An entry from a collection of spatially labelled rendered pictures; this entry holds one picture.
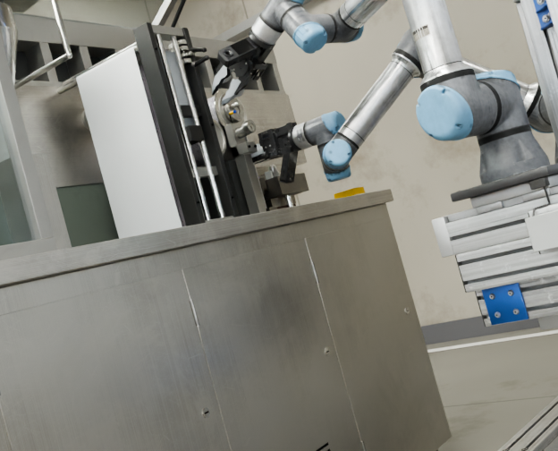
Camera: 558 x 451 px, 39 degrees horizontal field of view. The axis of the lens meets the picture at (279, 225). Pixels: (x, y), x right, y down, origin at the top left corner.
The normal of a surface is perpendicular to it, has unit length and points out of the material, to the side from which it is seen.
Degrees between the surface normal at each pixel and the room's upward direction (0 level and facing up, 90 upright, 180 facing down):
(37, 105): 90
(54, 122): 90
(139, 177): 90
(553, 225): 90
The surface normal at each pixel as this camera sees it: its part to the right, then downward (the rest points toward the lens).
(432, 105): -0.73, 0.32
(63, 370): 0.79, -0.24
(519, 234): -0.62, 0.14
